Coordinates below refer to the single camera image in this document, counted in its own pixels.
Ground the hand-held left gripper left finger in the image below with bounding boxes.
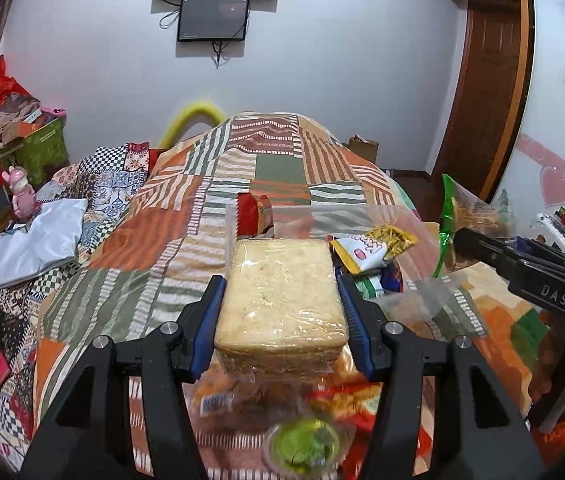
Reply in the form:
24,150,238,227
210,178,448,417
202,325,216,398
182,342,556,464
21,275,228,480

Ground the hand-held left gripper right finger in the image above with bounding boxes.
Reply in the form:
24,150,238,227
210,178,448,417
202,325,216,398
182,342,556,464
336,274,545,480

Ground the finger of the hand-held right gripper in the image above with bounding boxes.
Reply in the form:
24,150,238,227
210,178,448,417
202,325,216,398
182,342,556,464
455,227,565,281

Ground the clear green-edged snack bag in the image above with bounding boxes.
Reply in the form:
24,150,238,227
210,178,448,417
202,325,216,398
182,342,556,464
432,174,518,278

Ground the white yellow snack packet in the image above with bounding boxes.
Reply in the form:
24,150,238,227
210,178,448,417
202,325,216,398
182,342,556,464
329,234,389,275

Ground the bread loaf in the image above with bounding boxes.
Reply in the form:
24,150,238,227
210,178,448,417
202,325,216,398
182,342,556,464
214,238,350,376

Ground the red snack bag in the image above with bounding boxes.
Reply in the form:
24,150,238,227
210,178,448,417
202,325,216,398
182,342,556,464
237,192,276,237

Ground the clear plastic container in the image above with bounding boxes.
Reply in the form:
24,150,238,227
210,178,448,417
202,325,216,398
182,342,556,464
226,201,438,306

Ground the orange fried snack bag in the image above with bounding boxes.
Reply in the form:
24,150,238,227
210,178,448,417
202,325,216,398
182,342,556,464
190,365,263,416

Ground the red barcode snack packet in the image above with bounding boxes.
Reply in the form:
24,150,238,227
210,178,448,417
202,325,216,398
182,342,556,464
307,382,388,413

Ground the cluster of small jars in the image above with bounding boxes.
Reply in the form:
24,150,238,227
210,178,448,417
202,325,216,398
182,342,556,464
537,205,565,256

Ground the pink heart decal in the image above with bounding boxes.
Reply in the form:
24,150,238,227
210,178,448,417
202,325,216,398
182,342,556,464
539,152,565,208

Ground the green jelly cup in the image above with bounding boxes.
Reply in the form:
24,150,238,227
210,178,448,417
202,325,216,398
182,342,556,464
264,417,353,476

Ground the brown wooden door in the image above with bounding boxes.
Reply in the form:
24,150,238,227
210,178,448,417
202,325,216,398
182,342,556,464
432,0,530,196

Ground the white sliding wardrobe door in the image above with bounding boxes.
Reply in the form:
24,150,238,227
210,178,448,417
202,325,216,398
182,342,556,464
492,0,565,241

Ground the small cardboard box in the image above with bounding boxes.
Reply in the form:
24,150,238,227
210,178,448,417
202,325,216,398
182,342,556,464
347,135,379,163

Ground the checkered patchwork quilt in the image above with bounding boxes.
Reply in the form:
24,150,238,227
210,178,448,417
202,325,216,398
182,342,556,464
0,142,163,461

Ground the pale blue cloth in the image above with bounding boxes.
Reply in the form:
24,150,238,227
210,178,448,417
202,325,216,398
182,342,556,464
0,197,88,291

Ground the yellow foam tube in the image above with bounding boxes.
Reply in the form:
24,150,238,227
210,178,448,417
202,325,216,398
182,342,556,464
160,100,223,148

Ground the pink plush toy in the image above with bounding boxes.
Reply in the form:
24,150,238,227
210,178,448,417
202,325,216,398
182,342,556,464
2,165,38,221

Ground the green storage box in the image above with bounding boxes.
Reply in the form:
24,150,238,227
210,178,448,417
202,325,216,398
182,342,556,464
0,117,68,186

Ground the red plastic bag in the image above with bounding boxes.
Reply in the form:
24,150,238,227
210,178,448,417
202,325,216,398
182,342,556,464
0,55,30,106

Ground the small black wall monitor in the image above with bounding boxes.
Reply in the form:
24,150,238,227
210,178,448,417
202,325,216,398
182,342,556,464
177,0,252,43

